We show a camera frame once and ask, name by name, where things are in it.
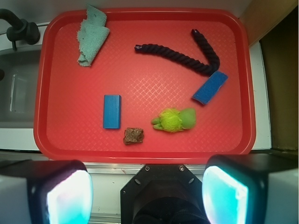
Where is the blue wooden block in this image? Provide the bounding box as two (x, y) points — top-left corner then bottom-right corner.
(103, 95), (121, 129)

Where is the blue sponge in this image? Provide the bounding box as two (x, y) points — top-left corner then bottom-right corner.
(192, 71), (228, 105)

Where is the teal woven cloth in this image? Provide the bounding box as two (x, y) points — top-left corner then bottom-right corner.
(77, 5), (110, 67)

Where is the dark blue twisted rope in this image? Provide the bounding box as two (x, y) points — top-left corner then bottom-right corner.
(134, 28), (221, 77)

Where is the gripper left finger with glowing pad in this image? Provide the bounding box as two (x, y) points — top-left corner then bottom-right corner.
(0, 160), (93, 224)

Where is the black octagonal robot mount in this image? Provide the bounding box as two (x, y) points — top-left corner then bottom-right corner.
(120, 164), (209, 224)

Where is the grey sink basin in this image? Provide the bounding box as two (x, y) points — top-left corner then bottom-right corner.
(0, 45), (42, 128)

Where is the red plastic tray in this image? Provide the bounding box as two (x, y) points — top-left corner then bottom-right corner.
(34, 8), (256, 164)

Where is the brown rock chunk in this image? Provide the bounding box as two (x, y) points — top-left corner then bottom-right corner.
(123, 127), (144, 145)

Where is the green fuzzy toy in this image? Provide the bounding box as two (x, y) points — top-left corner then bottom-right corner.
(151, 108), (196, 133)

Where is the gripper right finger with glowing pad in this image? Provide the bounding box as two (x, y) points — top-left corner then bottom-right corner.
(202, 154), (299, 224)

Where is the black faucet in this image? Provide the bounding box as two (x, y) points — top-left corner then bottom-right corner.
(0, 8), (40, 51)

